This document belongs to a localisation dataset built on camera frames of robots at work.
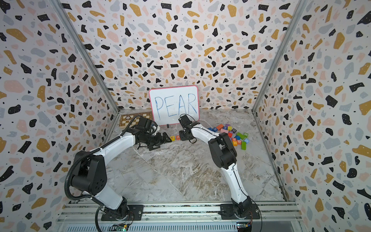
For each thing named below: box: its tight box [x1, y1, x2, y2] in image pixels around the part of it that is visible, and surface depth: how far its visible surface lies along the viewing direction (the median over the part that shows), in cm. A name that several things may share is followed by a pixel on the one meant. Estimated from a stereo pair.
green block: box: [236, 131, 249, 140], surface depth 108 cm
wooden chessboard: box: [118, 111, 153, 127], surface depth 115 cm
